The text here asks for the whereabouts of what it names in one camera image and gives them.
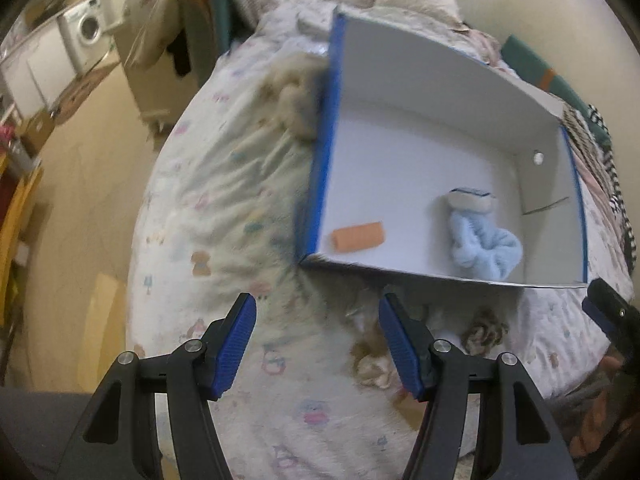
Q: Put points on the white washing machine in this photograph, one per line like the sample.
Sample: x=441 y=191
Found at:
x=87 y=30

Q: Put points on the brown cardboard box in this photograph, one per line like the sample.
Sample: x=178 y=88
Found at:
x=36 y=130

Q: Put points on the beige brown fluffy scrunchie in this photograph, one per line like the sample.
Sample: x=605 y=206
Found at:
x=371 y=362

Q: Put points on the green cloth with orange stripe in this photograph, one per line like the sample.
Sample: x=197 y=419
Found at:
x=542 y=75

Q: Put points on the white cardboard box blue outside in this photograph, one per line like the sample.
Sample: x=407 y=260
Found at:
x=425 y=150

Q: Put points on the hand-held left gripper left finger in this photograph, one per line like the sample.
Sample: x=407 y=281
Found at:
x=234 y=347

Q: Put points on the white cabinet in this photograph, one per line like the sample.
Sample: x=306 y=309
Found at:
x=37 y=67

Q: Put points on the light blue sock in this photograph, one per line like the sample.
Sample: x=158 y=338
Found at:
x=482 y=247

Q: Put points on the black white checked cloth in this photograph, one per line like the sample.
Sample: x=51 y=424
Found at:
x=607 y=170

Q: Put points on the yellow wooden furniture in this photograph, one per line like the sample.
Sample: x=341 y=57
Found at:
x=17 y=220

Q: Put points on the brown knotted fluffy scrunchie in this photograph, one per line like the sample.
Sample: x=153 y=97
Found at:
x=484 y=334

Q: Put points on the white blue-trimmed soft pouch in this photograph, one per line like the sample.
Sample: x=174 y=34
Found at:
x=471 y=200

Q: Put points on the beige fluffy cloth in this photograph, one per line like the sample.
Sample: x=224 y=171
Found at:
x=295 y=102

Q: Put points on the white printed bed blanket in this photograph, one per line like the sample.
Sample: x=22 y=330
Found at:
x=230 y=200

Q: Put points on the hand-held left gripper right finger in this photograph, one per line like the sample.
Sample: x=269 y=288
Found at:
x=400 y=350

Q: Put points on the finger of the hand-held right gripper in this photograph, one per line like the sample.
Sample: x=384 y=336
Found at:
x=607 y=310

